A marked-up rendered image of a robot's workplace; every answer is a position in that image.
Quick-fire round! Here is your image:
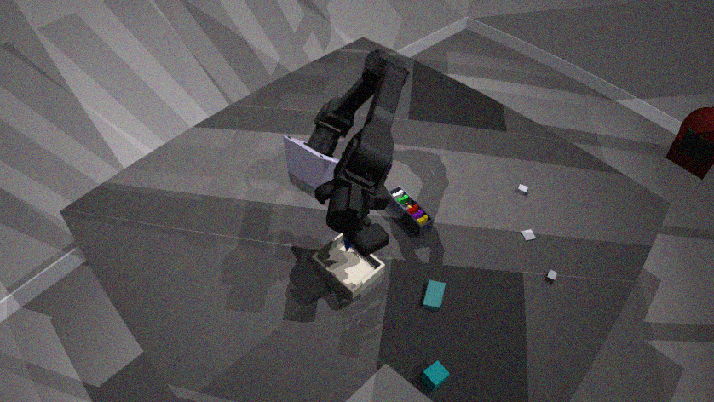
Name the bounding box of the teal cube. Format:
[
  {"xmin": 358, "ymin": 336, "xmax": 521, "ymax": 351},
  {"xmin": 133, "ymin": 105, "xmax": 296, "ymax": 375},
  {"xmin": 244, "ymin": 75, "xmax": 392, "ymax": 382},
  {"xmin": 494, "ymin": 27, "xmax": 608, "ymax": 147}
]
[{"xmin": 421, "ymin": 361, "xmax": 450, "ymax": 391}]

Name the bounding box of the light blue rectangular block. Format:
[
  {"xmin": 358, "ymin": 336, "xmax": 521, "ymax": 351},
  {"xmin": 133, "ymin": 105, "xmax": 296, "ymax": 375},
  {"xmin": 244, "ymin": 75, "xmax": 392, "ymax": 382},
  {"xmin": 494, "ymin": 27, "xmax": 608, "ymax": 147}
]
[{"xmin": 422, "ymin": 280, "xmax": 446, "ymax": 312}]

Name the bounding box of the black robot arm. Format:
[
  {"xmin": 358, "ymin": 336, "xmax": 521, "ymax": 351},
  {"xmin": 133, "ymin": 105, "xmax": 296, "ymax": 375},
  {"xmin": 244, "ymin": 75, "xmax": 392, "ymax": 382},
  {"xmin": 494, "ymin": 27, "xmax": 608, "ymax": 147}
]
[{"xmin": 303, "ymin": 49, "xmax": 409, "ymax": 233}]

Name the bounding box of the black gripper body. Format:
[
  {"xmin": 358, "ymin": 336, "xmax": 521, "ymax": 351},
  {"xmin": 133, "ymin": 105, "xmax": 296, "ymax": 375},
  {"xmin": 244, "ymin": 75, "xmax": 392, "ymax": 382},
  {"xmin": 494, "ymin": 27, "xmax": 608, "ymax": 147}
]
[{"xmin": 314, "ymin": 179, "xmax": 389, "ymax": 257}]

